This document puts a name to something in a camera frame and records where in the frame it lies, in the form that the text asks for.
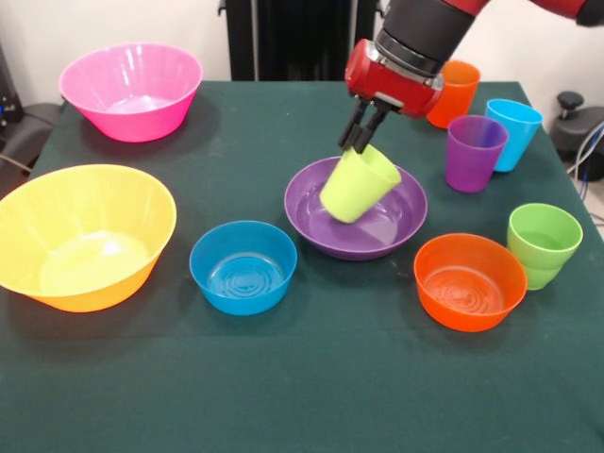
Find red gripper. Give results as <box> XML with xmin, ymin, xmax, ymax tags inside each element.
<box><xmin>337</xmin><ymin>38</ymin><xmax>445</xmax><ymax>156</ymax></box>

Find lime yellow cup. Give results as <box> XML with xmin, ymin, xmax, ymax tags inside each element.
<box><xmin>319</xmin><ymin>143</ymin><xmax>402</xmax><ymax>225</ymax></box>

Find purple bowl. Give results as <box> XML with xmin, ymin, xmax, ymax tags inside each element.
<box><xmin>283</xmin><ymin>157</ymin><xmax>429</xmax><ymax>261</ymax></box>

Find black computer tower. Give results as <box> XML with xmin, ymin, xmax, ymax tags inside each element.
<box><xmin>0</xmin><ymin>42</ymin><xmax>25</xmax><ymax>138</ymax></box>

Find orange cup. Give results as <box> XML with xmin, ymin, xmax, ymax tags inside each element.
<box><xmin>427</xmin><ymin>59</ymin><xmax>481</xmax><ymax>130</ymax></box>

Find purple cup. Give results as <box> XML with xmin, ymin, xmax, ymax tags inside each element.
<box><xmin>445</xmin><ymin>114</ymin><xmax>510</xmax><ymax>194</ymax></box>

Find blue cup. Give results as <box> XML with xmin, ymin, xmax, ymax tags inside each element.
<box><xmin>485</xmin><ymin>98</ymin><xmax>544</xmax><ymax>174</ymax></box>

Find small blue bowl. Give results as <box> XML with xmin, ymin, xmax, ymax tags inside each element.
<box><xmin>189</xmin><ymin>220</ymin><xmax>299</xmax><ymax>316</ymax></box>

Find green cup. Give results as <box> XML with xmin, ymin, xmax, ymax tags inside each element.
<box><xmin>518</xmin><ymin>261</ymin><xmax>566</xmax><ymax>292</ymax></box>
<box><xmin>507</xmin><ymin>203</ymin><xmax>584</xmax><ymax>273</ymax></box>

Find small orange bowl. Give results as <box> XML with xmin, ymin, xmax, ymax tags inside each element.
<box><xmin>412</xmin><ymin>232</ymin><xmax>529</xmax><ymax>333</ymax></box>

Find black equipment with knob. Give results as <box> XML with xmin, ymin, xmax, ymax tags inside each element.
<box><xmin>550</xmin><ymin>92</ymin><xmax>604</xmax><ymax>164</ymax></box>

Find dark green tablecloth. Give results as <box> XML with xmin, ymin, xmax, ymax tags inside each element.
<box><xmin>0</xmin><ymin>79</ymin><xmax>604</xmax><ymax>453</ymax></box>

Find large pink bowl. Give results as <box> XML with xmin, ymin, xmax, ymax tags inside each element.
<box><xmin>58</xmin><ymin>42</ymin><xmax>205</xmax><ymax>143</ymax></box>

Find large orange yellow bowl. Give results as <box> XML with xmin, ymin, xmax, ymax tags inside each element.
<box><xmin>0</xmin><ymin>163</ymin><xmax>178</xmax><ymax>313</ymax></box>

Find blue cable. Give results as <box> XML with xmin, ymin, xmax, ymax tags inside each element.
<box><xmin>568</xmin><ymin>120</ymin><xmax>604</xmax><ymax>199</ymax></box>

